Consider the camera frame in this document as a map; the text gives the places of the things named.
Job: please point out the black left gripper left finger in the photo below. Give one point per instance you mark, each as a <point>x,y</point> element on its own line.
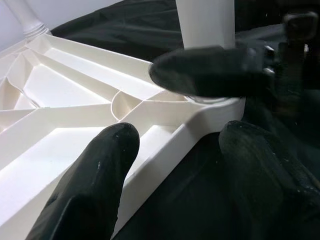
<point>87,187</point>

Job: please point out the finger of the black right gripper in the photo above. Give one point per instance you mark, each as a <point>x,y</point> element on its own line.
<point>200,72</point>

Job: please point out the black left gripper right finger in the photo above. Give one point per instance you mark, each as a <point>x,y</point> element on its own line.
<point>270,180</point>

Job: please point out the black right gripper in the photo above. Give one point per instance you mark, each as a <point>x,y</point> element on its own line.
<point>287,75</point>

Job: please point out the white tapered plastic table leg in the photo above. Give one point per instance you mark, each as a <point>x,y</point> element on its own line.
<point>27,17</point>
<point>205,22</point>

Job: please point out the white ribbed plastic table top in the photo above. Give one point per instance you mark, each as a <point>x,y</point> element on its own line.
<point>62,87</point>

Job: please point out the black cloth table cover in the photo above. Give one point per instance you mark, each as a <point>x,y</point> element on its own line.
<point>200,187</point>

